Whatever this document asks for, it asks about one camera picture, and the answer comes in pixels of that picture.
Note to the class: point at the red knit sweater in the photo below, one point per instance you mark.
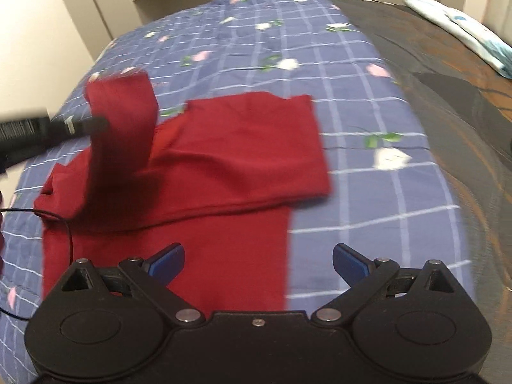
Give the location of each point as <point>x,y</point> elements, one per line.
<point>220,179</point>

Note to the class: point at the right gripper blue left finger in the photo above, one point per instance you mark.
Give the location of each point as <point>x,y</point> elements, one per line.
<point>148,278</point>

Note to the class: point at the white teal floral pillow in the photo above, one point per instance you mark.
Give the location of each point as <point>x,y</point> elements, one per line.
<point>474,35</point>

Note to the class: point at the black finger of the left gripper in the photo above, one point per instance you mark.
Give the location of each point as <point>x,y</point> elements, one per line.
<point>77,128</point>

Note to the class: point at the dark patterned bed mattress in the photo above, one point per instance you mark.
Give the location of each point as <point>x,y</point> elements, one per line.
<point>465,109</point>

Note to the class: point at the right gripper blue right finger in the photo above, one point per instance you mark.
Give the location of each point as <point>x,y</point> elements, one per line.
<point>368,281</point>

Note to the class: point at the blue plaid floral quilt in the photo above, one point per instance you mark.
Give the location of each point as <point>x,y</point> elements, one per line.
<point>389,195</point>

